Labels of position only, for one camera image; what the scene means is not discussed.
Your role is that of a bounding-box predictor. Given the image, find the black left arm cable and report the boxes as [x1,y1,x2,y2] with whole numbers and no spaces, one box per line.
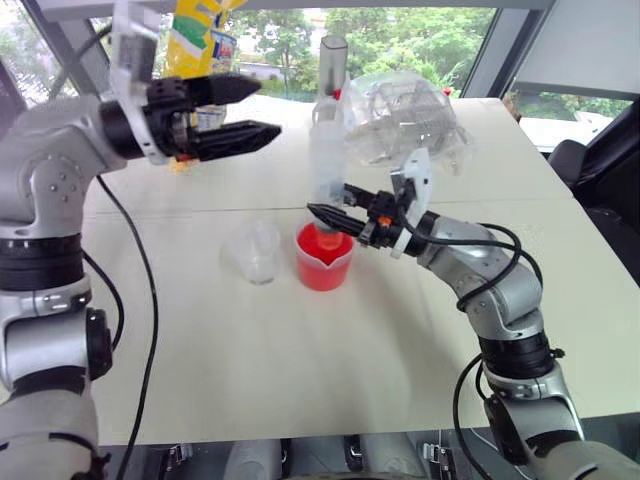
[81,174,160,480]

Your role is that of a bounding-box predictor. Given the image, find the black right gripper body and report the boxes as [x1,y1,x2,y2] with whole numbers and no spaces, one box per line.
[357,181,418,251]

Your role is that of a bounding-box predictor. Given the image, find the cup of red liquid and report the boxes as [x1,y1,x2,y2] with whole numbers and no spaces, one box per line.
[294,222,356,292]

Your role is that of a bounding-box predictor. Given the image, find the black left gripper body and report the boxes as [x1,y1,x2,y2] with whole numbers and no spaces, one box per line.
[141,77,202,162]

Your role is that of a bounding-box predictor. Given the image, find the large clear plastic syringe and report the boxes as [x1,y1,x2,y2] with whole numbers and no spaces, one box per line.
[306,35,352,251]

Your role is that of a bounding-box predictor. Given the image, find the grey rounded shape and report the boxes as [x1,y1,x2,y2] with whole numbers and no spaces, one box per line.
[227,439,284,480]

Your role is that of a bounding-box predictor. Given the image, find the black chair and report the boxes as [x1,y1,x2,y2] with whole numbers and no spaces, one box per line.
[546,93,640,214]

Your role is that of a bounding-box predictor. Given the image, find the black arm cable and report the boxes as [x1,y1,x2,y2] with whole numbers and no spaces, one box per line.
[451,222,545,480]
[81,174,160,480]

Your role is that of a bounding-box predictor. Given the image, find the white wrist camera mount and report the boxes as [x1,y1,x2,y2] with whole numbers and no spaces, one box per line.
[107,0,162,167]
[389,146,433,262]

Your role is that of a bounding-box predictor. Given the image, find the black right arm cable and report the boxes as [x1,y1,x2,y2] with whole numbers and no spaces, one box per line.
[451,222,545,480]

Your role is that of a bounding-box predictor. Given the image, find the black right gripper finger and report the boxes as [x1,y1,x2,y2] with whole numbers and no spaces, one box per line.
[306,202,366,238]
[341,182,375,209]

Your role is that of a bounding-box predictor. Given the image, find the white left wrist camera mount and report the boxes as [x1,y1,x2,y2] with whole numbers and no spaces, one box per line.
[107,0,162,167]

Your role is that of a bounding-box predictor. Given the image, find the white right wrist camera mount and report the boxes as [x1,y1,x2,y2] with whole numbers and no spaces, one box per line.
[389,146,433,262]

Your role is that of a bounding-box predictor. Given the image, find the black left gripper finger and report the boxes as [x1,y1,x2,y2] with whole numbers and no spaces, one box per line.
[192,120,283,163]
[188,73,264,109]

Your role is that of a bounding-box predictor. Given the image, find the empty clear plastic cup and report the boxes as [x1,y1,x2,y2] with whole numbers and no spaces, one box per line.
[221,217,282,287]

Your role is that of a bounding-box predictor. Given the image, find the yellow snack bag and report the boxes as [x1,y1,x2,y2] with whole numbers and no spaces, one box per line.
[163,0,250,176]

